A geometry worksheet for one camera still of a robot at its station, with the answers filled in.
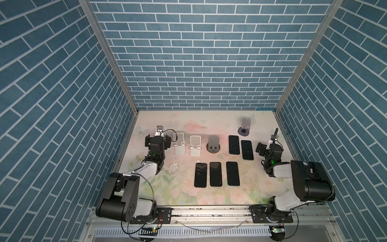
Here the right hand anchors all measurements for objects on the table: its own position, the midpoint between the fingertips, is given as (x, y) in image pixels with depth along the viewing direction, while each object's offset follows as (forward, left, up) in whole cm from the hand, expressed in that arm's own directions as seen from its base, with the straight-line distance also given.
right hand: (269, 144), depth 94 cm
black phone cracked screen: (+2, +21, -7) cm, 22 cm away
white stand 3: (-1, +63, +5) cm, 63 cm away
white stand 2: (-4, +47, +1) cm, 47 cm away
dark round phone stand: (-4, +36, 0) cm, 36 cm away
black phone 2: (-19, +23, -5) cm, 30 cm away
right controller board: (-45, +2, -11) cm, 46 cm away
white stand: (-4, +57, -1) cm, 58 cm away
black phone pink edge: (-21, +42, -5) cm, 48 cm away
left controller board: (-51, +66, -10) cm, 84 cm away
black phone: (-20, +33, -5) cm, 39 cm away
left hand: (-4, +68, +8) cm, 68 cm away
